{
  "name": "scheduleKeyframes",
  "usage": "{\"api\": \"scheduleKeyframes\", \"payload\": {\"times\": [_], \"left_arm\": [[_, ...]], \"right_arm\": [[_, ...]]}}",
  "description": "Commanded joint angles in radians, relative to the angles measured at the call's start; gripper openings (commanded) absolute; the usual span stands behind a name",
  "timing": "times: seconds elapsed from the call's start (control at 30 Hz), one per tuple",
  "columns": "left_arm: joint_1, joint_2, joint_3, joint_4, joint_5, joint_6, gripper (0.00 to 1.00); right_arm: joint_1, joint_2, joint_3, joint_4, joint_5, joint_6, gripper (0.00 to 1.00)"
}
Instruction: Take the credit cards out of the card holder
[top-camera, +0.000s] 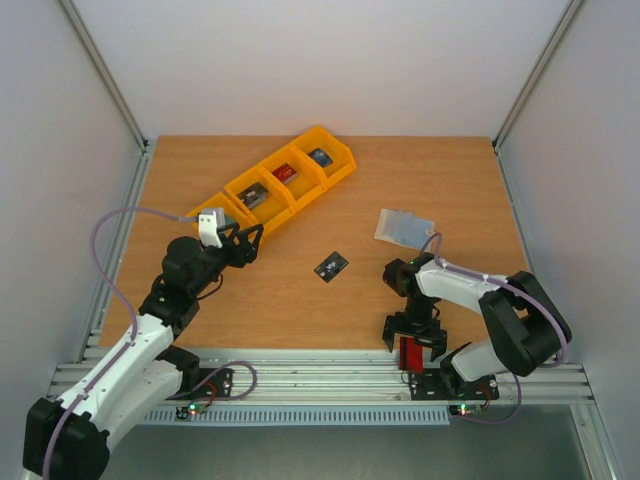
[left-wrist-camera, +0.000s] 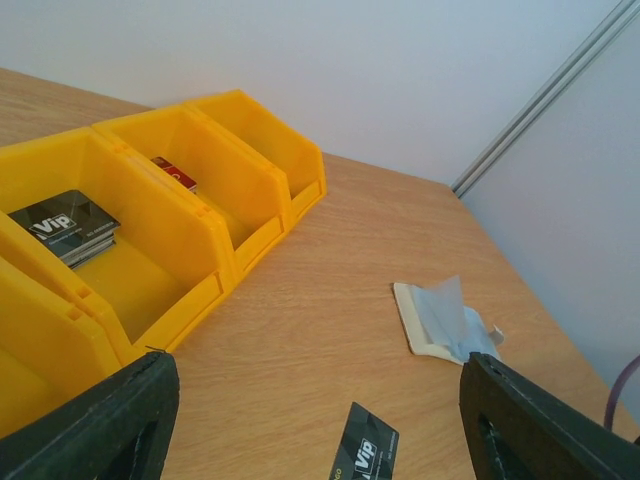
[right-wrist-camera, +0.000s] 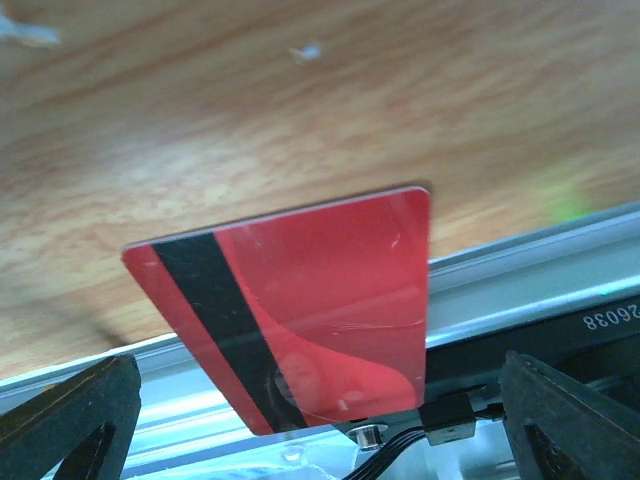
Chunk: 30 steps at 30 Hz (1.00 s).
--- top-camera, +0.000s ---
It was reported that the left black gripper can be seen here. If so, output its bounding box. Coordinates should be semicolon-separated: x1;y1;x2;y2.
190;221;263;296

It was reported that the red card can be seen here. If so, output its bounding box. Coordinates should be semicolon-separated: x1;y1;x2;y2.
399;337;424;374
272;163;299;184

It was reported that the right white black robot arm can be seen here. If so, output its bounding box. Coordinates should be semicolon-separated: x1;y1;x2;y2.
382;253;572;400

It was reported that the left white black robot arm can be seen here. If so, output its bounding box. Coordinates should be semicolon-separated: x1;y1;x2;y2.
22;218;264;479

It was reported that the green card in bin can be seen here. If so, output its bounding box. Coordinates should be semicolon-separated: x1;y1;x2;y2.
223;215;237;227

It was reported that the black card in bin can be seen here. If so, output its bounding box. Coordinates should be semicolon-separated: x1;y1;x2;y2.
237;182;269;210

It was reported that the red card in bin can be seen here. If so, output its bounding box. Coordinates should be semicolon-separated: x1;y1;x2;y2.
272;163;299;184

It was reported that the blue card in bin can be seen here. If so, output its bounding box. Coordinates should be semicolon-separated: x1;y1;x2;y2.
308;148;333;168

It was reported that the right small circuit board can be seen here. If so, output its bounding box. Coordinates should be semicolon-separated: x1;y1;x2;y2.
449;403;485;417

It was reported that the small circuit board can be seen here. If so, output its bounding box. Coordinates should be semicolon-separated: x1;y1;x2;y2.
449;403;485;417
175;403;207;421

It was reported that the left small circuit board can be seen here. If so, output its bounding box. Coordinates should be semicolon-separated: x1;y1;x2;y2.
175;403;207;421

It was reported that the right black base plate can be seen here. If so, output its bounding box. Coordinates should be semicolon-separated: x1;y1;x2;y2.
407;368;500;401

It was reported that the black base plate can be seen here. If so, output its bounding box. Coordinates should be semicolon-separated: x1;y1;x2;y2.
407;368;500;401
168;368;234;401

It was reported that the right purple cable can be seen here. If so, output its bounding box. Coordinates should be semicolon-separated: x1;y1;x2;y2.
419;232;571;426

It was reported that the grey slotted cable duct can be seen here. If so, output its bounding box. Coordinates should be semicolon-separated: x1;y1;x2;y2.
140;405;450;427

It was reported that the left aluminium corner post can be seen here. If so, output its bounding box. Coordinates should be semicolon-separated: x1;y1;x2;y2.
55;0;151;154

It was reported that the aluminium corner post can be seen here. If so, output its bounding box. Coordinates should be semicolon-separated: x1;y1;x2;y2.
491;0;587;154
55;0;151;154

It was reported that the aluminium front rail frame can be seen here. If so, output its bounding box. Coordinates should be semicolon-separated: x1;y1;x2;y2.
44;347;596;406

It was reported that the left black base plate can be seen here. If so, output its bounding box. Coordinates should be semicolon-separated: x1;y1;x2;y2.
168;368;234;401

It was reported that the right aluminium corner post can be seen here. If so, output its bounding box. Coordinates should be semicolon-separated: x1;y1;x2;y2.
491;0;587;154

